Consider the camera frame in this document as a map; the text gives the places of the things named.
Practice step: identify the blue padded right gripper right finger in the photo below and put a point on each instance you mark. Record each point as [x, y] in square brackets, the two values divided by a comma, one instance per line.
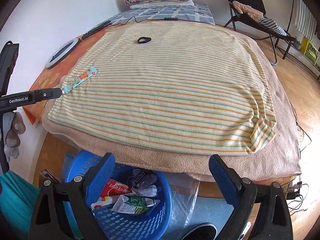
[227, 180]

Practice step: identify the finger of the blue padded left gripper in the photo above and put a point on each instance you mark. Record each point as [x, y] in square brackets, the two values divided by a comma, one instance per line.
[47, 94]

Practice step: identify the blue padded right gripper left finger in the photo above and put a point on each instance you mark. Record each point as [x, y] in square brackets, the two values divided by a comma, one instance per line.
[96, 178]

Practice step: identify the red snack box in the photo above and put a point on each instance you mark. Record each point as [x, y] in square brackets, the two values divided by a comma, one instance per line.
[114, 188]

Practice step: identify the white colourful long wrapper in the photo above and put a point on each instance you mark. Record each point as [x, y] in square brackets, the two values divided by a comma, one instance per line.
[104, 201]

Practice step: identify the small colourful foil wrapper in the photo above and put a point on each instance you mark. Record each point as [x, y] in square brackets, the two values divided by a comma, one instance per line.
[79, 79]

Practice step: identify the green white milk carton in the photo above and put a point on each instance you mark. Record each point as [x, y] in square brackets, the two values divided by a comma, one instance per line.
[134, 205]

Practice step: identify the white plastic bag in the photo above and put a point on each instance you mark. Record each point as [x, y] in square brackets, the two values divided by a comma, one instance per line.
[142, 183]

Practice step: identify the gloved left hand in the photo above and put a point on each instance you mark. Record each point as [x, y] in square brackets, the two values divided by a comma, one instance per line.
[13, 127]

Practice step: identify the orange floral bed sheet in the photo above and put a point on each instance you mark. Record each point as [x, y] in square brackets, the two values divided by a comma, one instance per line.
[50, 78]

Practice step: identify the light blue floor mat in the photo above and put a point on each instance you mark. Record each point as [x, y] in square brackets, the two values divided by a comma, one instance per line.
[200, 211]

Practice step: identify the clear plastic sheet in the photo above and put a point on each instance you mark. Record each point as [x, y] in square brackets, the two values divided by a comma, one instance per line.
[184, 190]

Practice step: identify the blue plastic waste basket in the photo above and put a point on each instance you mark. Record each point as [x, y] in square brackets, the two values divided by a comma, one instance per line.
[130, 217]

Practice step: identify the beige blanket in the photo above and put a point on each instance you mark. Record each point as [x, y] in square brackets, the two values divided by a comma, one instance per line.
[279, 158]

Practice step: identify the power strip with chargers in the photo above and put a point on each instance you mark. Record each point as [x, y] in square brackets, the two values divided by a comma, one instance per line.
[294, 191]

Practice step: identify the striped yellow towel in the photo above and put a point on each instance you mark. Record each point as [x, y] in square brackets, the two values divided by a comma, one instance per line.
[182, 87]

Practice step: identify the black metal clothes rack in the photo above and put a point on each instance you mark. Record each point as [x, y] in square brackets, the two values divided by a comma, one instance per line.
[292, 51]

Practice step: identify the yellow crate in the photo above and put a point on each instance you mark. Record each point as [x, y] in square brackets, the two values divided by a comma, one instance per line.
[309, 50]

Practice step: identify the striped garment on chair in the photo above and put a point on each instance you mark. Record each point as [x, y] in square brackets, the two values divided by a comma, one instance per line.
[272, 26]

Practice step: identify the blue checked bed sheet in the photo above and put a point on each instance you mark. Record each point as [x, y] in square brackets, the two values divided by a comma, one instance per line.
[194, 13]

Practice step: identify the peach clothes on chair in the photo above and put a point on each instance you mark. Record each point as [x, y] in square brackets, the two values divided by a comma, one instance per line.
[248, 10]

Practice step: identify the green striped hanging towel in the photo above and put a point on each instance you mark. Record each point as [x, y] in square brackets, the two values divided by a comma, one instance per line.
[305, 22]

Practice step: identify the black folding chair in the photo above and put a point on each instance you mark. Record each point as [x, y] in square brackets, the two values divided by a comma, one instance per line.
[258, 5]

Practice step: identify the white ring light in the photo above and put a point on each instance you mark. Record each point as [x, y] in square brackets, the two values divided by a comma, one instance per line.
[61, 53]

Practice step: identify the black cable inline remote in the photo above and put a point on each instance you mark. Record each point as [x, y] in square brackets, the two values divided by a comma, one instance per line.
[170, 19]

